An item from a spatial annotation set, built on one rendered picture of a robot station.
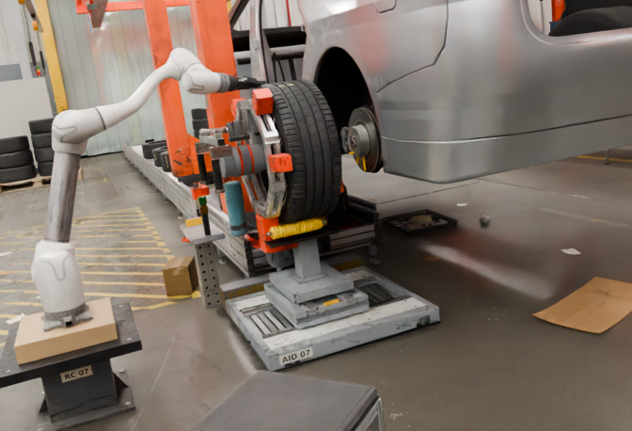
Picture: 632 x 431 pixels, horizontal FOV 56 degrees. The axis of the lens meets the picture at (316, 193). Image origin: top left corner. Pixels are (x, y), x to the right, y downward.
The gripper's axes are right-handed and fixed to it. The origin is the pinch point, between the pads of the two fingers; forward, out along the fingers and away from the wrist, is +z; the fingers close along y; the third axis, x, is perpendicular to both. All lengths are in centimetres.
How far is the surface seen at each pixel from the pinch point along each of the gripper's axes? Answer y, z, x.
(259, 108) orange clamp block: 18.5, -20.3, -18.5
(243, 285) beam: -61, 9, -92
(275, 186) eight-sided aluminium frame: 15, -19, -52
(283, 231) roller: 0, -7, -71
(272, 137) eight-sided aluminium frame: 21.6, -19.6, -32.4
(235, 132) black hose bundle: 10.8, -29.5, -26.2
